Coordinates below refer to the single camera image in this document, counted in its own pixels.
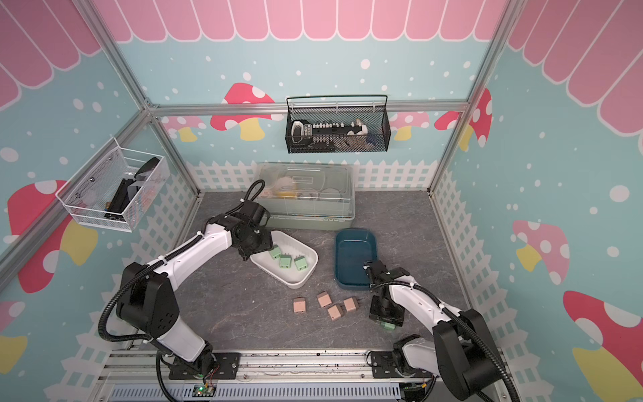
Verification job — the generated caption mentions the white plastic tray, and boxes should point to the white plastic tray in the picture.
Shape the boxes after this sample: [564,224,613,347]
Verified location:
[251,230,319,289]

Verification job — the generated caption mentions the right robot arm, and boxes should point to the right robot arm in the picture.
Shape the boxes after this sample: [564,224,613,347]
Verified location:
[363,261,521,401]

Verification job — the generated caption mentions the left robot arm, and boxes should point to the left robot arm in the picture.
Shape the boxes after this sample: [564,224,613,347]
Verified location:
[97,179,273,378]

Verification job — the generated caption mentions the clear lidded storage box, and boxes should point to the clear lidded storage box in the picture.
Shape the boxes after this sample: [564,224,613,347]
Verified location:
[255,162,356,230]

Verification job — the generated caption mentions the pink plug rightmost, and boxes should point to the pink plug rightmost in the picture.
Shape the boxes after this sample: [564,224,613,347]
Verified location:
[343,296,359,313]

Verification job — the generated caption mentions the pink plug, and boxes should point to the pink plug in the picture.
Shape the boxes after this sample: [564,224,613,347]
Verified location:
[293,297,306,313]
[328,305,344,321]
[316,291,333,308]
[343,296,359,313]

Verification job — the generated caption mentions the pink plug lower middle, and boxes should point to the pink plug lower middle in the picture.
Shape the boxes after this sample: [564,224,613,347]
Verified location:
[328,305,344,321]

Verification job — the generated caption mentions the pink plug upper middle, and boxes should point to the pink plug upper middle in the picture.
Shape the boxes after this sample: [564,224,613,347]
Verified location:
[316,291,333,308]

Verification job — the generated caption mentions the dark teal plastic tray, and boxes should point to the dark teal plastic tray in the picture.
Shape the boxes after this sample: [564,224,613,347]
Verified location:
[334,228,378,291]

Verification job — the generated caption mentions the pink plug leftmost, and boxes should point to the pink plug leftmost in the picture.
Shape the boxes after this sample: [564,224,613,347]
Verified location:
[293,297,306,313]

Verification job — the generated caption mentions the items in black basket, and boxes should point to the items in black basket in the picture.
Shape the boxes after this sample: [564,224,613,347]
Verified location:
[286,119,377,152]

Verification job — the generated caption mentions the black item in white basket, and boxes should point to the black item in white basket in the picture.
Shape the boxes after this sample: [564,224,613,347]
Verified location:
[105,157,160,222]

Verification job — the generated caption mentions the green circuit board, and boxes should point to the green circuit board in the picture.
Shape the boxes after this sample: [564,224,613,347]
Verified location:
[192,385,216,398]

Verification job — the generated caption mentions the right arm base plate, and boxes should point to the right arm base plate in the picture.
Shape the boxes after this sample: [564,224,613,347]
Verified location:
[366,351,430,380]

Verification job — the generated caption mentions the black wire wall basket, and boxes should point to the black wire wall basket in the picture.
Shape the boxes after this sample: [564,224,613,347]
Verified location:
[285,95,391,154]

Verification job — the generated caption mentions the white wire wall basket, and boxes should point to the white wire wall basket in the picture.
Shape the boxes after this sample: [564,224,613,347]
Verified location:
[56,138,170,233]

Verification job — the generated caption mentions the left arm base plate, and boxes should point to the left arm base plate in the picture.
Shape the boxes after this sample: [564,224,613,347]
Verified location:
[169,352,241,380]

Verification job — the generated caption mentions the aluminium front rail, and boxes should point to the aluminium front rail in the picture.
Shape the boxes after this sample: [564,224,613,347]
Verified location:
[99,348,428,383]

